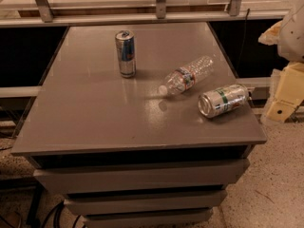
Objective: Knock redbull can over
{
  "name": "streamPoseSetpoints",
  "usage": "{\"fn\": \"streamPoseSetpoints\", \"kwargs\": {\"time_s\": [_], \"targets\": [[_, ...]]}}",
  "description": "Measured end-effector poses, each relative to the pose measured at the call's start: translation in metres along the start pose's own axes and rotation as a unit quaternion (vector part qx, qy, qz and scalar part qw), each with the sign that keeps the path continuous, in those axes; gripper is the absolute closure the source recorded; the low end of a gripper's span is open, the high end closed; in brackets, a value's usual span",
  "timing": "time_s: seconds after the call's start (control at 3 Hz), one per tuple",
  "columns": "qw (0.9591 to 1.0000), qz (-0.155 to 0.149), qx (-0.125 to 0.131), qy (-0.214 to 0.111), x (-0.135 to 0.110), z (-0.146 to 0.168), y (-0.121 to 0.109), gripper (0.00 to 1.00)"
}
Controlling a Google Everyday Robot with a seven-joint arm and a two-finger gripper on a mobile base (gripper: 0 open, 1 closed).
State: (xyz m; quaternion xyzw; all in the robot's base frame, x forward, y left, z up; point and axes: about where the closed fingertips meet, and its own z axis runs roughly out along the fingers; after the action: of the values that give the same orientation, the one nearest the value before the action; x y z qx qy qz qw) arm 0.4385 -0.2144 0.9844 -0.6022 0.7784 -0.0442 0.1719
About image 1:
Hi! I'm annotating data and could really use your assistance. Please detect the black cable on wall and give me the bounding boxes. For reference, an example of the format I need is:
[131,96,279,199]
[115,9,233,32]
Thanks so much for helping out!
[236,8,251,74]

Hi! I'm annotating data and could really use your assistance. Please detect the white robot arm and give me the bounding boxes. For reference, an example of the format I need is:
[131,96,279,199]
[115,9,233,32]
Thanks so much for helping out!
[258,0,304,123]

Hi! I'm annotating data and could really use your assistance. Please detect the clear plastic water bottle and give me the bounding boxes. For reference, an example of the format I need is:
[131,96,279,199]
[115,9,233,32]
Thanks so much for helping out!
[158,56,214,97]

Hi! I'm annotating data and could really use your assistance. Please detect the metal window frame rail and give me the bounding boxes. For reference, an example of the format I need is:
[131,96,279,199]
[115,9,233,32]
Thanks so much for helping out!
[0,0,291,28]

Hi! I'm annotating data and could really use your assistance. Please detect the blue silver Red Bull can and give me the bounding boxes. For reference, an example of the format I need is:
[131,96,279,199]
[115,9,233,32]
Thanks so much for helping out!
[115,30,136,78]

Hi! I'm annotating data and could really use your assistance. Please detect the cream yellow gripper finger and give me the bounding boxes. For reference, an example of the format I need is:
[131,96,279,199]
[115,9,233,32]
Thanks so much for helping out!
[266,62,304,123]

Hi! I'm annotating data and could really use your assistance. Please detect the grey drawer cabinet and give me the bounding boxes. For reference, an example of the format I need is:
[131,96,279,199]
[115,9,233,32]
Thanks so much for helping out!
[12,23,266,228]

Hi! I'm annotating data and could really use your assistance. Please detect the silver green soda can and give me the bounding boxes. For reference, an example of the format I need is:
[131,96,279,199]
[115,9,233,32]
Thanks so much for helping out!
[198,84,249,119]

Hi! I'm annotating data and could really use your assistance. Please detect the black floor cables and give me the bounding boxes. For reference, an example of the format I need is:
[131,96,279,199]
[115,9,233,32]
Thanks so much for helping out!
[0,199,84,228]

